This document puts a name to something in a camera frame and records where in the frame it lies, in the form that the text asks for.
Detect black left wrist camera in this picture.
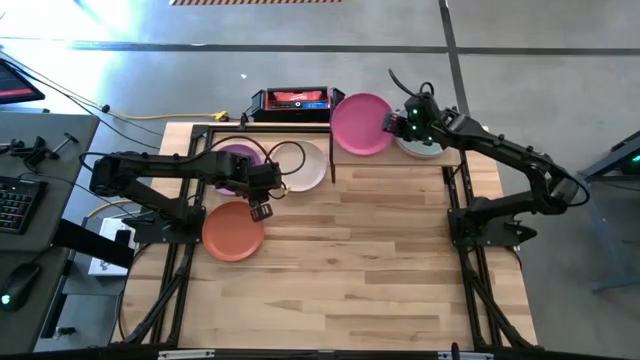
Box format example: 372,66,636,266
249,162,284,192

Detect black flat bar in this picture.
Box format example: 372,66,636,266
51,218,136,271

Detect black backlit keyboard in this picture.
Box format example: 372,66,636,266
0,175,49,236

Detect dark grey metal stand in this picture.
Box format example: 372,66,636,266
569,128,640,295

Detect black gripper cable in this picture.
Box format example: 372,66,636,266
388,68,435,99
199,134,307,177

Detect white paper box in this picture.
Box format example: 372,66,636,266
88,217,137,278

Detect pink plate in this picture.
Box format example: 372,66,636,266
330,92,395,157

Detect teal plate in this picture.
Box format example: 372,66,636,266
396,134,446,161

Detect black computer mouse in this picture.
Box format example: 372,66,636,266
0,262,43,313

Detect dark grey desk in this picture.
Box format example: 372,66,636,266
0,111,101,354

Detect orange plate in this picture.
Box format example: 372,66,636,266
201,200,266,263

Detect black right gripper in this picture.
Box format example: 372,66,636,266
381,107,449,146

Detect dark computer monitor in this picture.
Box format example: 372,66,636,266
0,58,46,106

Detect thin black floor cable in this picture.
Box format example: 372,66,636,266
0,49,166,151

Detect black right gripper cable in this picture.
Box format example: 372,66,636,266
388,68,435,99

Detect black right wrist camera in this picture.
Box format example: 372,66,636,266
403,93,437,117

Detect wooden shelf with black legs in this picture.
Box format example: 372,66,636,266
328,109,462,184

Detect purple plate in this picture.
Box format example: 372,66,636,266
213,143,264,197

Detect red and black power box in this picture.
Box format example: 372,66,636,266
249,86,347,124

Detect cream plate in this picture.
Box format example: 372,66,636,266
272,140,328,193

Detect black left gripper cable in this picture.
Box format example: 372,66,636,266
199,134,307,177

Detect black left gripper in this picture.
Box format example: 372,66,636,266
232,152,282,223

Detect black clamp mount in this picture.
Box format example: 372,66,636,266
0,132,80,169

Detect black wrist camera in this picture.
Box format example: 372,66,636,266
403,93,437,117
249,162,284,192

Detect white tape label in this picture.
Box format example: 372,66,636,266
438,351,495,360
158,349,216,360

